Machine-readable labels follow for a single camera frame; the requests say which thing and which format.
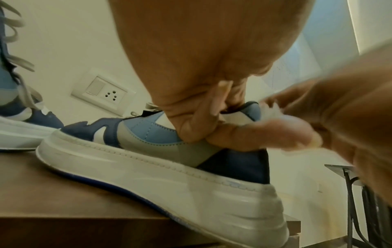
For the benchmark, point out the person's right hand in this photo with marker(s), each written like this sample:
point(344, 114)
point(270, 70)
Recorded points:
point(352, 109)

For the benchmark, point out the person's left hand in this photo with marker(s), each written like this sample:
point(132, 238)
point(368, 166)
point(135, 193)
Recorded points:
point(196, 48)

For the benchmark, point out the blue grey white sneaker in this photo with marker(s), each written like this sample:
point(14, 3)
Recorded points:
point(159, 174)
point(21, 126)

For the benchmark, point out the metal frame side table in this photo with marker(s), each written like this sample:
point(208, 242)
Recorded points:
point(340, 170)

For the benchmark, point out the white wall switch socket plate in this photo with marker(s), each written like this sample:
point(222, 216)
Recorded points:
point(101, 90)

